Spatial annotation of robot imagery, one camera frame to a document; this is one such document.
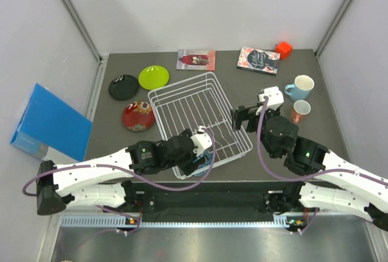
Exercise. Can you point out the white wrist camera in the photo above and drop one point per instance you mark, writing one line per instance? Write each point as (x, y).
(274, 95)
(202, 141)

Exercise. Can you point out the pink ceramic mug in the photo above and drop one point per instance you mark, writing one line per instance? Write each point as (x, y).
(301, 108)

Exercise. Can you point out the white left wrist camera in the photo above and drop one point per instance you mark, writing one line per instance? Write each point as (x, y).
(202, 141)

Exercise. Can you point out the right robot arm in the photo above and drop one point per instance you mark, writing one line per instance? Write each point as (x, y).
(324, 180)

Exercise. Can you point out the floral dark blue book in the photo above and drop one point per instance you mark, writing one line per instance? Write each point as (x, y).
(258, 61)

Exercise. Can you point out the light blue mug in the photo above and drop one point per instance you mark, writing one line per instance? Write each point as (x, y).
(300, 89)

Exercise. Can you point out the blue patterned bowl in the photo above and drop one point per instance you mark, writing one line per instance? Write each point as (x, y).
(205, 161)

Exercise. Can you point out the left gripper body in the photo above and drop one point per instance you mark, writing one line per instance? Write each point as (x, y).
(187, 164)

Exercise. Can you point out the blue white box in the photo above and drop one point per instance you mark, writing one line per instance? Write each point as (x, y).
(52, 130)

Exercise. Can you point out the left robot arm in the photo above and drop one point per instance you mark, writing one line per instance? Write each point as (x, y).
(105, 181)

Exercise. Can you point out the red floral plate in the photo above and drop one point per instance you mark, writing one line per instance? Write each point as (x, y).
(138, 116)

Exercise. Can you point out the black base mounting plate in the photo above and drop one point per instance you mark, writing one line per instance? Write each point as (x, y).
(194, 202)

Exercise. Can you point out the red pink book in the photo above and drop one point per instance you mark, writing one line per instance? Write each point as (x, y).
(201, 60)

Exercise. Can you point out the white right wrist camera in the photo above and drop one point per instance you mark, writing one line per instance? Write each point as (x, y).
(274, 95)

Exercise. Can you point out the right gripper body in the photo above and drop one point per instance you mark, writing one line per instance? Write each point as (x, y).
(250, 114)

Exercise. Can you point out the orange red cube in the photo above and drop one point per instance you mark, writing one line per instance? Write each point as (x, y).
(284, 49)

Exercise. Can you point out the white wire dish rack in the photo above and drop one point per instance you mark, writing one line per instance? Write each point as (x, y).
(201, 101)

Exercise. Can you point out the lime green plate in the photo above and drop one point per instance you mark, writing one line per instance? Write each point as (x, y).
(153, 77)

